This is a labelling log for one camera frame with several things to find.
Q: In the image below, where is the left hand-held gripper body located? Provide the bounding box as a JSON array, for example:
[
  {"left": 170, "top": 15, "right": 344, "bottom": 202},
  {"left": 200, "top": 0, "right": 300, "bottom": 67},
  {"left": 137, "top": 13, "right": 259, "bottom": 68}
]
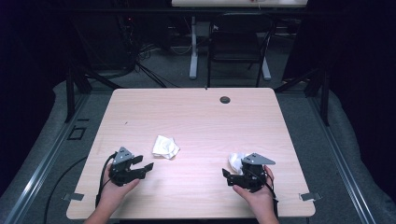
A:
[{"left": 108, "top": 147, "right": 147, "bottom": 188}]

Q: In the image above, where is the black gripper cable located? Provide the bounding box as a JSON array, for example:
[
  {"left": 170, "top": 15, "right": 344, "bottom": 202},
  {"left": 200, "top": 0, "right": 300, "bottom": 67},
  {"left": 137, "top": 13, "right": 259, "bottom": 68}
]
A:
[
  {"left": 262, "top": 171, "right": 279, "bottom": 219},
  {"left": 94, "top": 152, "right": 118, "bottom": 208}
]

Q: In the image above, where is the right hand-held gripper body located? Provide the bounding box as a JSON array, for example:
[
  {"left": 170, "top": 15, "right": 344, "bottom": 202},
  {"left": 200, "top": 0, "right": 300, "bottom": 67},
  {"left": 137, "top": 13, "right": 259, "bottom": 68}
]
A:
[{"left": 233, "top": 152, "right": 276, "bottom": 194}]

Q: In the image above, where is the white cloth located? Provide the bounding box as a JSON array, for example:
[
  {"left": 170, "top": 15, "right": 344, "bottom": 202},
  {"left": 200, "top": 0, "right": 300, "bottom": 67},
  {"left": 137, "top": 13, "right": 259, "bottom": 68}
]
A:
[
  {"left": 227, "top": 151, "right": 250, "bottom": 175},
  {"left": 151, "top": 134, "right": 181, "bottom": 161}
]

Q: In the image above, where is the black folding chair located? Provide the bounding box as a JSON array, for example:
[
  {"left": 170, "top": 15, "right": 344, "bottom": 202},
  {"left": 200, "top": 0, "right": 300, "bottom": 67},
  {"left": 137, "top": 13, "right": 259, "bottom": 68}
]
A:
[{"left": 206, "top": 12, "right": 277, "bottom": 89}]

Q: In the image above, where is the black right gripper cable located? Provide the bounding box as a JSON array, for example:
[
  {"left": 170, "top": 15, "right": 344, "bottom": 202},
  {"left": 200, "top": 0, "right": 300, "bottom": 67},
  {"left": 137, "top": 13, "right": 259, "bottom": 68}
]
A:
[{"left": 262, "top": 171, "right": 279, "bottom": 219}]

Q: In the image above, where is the white desk leg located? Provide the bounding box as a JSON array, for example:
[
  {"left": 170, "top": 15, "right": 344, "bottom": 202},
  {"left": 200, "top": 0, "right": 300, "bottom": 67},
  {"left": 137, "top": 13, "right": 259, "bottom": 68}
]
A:
[
  {"left": 261, "top": 57, "right": 273, "bottom": 82},
  {"left": 189, "top": 16, "right": 200, "bottom": 80}
]

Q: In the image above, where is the black frame stand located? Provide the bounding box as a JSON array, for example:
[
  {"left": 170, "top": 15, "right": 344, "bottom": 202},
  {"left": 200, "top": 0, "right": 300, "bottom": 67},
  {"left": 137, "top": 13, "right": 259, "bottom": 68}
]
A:
[
  {"left": 64, "top": 61, "right": 123, "bottom": 123},
  {"left": 274, "top": 65, "right": 331, "bottom": 127}
]

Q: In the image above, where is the black cable on floor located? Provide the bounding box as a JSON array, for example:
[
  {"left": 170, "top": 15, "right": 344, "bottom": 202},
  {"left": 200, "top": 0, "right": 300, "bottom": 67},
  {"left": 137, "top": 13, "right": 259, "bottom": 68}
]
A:
[{"left": 42, "top": 156, "right": 89, "bottom": 224}]

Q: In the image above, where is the person's right hand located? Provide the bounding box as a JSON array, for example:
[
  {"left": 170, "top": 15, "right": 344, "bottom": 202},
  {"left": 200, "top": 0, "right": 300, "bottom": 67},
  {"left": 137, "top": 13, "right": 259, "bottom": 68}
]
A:
[{"left": 232, "top": 165, "right": 276, "bottom": 220}]

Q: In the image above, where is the bundle of black cables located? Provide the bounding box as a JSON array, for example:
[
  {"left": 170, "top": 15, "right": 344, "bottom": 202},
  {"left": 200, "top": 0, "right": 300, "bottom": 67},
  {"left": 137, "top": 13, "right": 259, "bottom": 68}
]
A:
[{"left": 117, "top": 12, "right": 182, "bottom": 90}]

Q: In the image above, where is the person's left hand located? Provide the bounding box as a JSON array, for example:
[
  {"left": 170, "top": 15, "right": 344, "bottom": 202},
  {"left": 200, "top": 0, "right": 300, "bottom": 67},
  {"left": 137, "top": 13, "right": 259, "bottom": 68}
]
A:
[{"left": 98, "top": 162, "right": 141, "bottom": 213}]

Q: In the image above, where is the metal floor rail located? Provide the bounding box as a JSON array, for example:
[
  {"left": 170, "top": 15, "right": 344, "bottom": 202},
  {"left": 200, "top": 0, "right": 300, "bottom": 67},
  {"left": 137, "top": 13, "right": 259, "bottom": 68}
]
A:
[
  {"left": 2, "top": 92, "right": 92, "bottom": 224},
  {"left": 305, "top": 92, "right": 378, "bottom": 224}
]

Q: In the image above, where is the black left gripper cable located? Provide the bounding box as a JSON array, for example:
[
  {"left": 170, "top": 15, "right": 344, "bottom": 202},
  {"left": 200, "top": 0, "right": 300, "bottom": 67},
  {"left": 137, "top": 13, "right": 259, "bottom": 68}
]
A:
[{"left": 94, "top": 152, "right": 118, "bottom": 208}]

